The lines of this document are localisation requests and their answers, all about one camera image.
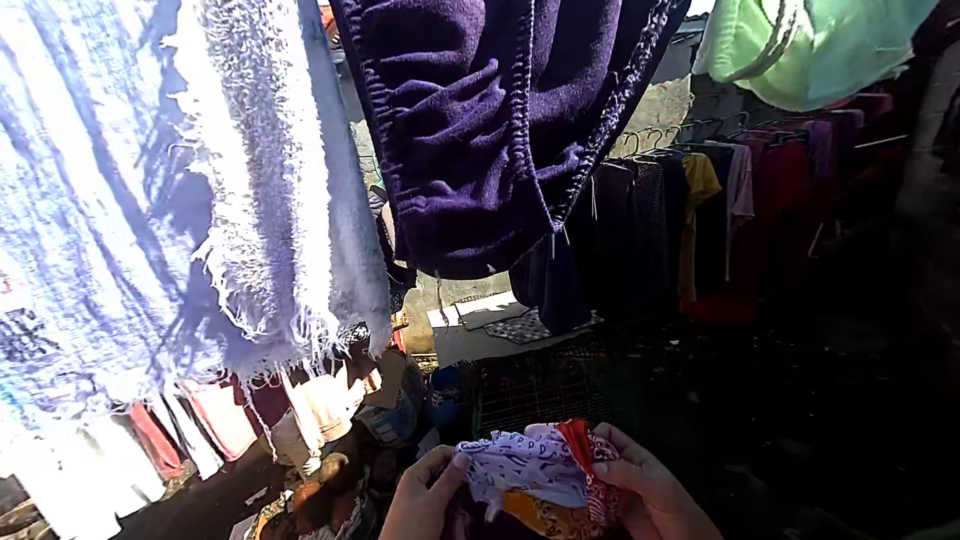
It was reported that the row of white and red laundry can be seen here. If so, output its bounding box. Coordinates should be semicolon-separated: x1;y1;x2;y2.
0;352;384;540

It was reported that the light green garment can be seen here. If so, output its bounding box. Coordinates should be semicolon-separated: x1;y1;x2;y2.
693;0;940;113

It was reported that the black wire cage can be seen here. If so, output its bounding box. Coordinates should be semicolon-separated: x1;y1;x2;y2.
474;346;633;432

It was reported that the row of clothes on hangers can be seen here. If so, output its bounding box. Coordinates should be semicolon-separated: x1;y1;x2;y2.
566;93;901;327

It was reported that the white board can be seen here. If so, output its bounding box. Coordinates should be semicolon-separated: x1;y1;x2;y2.
426;291;606;369

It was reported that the dark purple underwear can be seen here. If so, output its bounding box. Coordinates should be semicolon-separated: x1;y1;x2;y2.
331;0;693;281

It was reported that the blue plastic container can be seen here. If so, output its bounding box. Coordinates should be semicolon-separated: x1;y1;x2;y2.
425;365;468;430

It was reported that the dark navy hanging cloth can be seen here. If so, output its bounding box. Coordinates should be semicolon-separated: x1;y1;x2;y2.
509;227;594;336

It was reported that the person's right hand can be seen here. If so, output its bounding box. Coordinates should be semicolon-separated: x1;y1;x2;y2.
591;422;726;540

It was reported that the grey checkered mat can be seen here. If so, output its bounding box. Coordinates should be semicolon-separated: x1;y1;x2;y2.
483;309;560;345

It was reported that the pile of brown round objects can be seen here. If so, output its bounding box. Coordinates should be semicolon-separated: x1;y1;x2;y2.
253;452;376;540

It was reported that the person's left hand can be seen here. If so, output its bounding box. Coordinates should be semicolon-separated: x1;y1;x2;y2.
378;444;471;540

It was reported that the multicoloured paisley print cloth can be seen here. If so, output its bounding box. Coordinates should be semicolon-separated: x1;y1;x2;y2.
447;418;633;540

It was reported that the white frayed towel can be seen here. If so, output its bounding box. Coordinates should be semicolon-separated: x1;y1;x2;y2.
0;0;393;429

